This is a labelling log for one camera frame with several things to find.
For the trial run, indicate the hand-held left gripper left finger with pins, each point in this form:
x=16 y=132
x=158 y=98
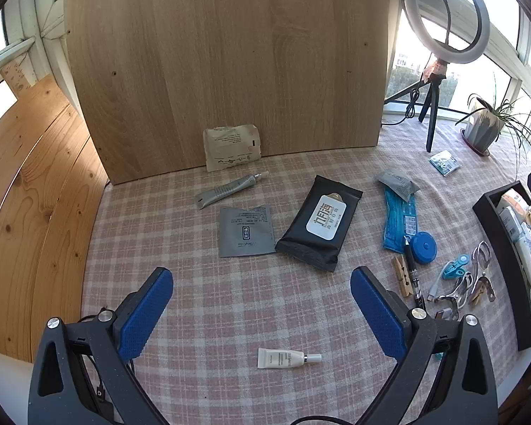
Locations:
x=146 y=314

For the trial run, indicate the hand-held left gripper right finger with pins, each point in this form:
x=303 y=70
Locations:
x=376 y=310

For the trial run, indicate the black tray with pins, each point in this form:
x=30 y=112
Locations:
x=504 y=256

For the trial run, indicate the blue wet wipe packet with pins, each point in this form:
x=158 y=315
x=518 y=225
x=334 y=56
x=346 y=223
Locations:
x=396 y=225

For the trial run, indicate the small blue-green packet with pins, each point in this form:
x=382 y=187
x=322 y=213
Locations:
x=444 y=163

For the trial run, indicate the white cream tube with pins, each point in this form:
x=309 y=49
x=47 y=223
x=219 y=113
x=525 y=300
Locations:
x=278 y=358

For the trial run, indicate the grey tube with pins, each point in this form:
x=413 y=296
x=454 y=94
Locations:
x=223 y=191

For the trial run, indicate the pink checked cloth desktop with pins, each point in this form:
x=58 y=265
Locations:
x=230 y=301

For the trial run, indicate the orange and white tissue pack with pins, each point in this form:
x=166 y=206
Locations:
x=515 y=199

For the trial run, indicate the wooden clothespin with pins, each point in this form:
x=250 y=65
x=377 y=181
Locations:
x=402 y=274

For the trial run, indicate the silver box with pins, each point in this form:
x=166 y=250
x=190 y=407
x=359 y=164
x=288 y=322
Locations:
x=511 y=223

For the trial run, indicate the black pen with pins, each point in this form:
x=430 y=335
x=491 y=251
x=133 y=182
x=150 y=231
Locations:
x=413 y=274

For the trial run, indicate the spider plant in grey pot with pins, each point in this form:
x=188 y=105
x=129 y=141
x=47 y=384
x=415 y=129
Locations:
x=482 y=130

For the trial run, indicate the blue round tape measure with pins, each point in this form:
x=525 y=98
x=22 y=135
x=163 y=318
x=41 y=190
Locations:
x=425 y=248

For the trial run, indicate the red plant saucer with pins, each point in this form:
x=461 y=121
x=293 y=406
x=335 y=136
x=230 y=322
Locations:
x=469 y=144

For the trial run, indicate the blue plastic clip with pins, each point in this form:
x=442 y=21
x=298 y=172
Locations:
x=453 y=269

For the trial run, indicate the black wet wipes pack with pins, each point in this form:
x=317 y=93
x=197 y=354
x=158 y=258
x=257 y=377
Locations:
x=301 y=239

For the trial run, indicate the bronze metal clip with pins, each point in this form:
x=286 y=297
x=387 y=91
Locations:
x=480 y=292

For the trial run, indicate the grey square sachet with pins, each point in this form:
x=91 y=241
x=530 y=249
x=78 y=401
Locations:
x=248 y=234

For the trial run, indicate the small torn grey sachet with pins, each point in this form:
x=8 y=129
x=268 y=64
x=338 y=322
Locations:
x=398 y=182

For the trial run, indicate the pine plank panel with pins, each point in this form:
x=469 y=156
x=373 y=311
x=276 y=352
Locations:
x=26 y=230

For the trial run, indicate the white paper packet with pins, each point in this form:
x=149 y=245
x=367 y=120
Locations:
x=230 y=146

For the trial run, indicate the light wooden board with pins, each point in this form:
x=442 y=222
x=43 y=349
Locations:
x=225 y=53

